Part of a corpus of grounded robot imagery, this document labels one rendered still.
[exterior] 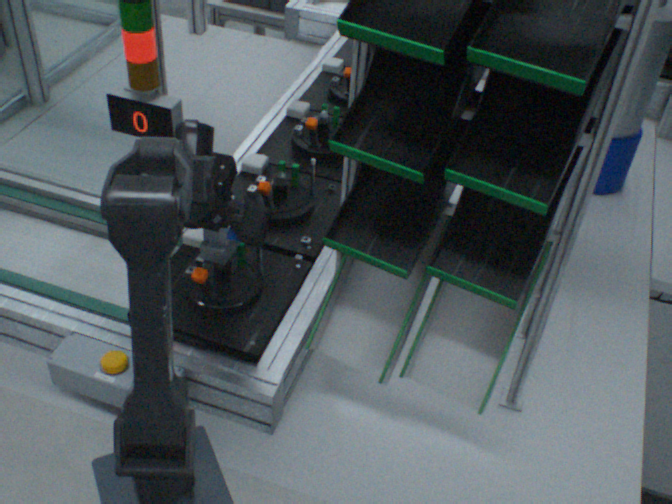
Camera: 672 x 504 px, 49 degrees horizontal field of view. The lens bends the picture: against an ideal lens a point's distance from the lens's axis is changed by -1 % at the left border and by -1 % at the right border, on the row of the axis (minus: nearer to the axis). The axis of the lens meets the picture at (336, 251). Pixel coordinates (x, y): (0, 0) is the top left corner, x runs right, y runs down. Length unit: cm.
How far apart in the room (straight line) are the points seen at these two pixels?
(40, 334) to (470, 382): 72
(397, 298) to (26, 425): 63
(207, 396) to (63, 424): 24
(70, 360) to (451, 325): 60
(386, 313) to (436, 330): 8
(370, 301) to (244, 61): 122
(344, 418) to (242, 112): 99
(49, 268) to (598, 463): 103
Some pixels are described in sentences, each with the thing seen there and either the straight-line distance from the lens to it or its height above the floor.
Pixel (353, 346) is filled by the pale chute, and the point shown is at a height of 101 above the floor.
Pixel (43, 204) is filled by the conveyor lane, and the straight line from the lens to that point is 159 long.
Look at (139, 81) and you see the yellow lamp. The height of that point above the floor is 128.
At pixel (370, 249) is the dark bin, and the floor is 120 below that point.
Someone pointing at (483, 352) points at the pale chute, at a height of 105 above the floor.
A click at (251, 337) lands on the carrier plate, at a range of 123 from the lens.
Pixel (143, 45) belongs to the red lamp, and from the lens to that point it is 124.
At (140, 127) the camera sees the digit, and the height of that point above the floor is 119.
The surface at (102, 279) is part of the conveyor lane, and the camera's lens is 144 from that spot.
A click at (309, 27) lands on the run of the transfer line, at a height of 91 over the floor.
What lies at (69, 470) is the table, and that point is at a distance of 125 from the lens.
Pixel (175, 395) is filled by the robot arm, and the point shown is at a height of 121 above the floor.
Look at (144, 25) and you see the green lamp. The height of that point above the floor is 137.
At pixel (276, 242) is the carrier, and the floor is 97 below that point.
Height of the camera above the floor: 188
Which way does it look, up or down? 41 degrees down
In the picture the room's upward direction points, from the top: 5 degrees clockwise
